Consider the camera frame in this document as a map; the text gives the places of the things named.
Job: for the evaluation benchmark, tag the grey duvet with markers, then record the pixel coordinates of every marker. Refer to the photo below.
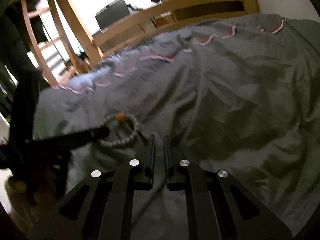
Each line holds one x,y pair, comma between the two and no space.
225,92

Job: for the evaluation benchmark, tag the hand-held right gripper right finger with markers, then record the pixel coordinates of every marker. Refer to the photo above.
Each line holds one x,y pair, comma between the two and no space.
167,155

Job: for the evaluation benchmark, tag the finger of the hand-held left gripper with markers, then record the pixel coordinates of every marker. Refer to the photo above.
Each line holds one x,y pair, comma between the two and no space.
25,110
82,138

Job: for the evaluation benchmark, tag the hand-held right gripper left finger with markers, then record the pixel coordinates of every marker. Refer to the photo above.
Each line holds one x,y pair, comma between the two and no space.
151,155

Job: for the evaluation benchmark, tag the wooden ladder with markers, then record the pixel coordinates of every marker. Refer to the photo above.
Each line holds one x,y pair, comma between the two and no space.
37,47

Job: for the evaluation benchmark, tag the black computer monitor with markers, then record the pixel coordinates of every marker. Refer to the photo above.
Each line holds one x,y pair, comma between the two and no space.
112,15

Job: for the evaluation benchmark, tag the wooden bed frame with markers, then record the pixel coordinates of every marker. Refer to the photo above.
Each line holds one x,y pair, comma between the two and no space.
175,7

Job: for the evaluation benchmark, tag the black puffer jacket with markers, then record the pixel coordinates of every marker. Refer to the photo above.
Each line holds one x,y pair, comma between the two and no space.
15,42

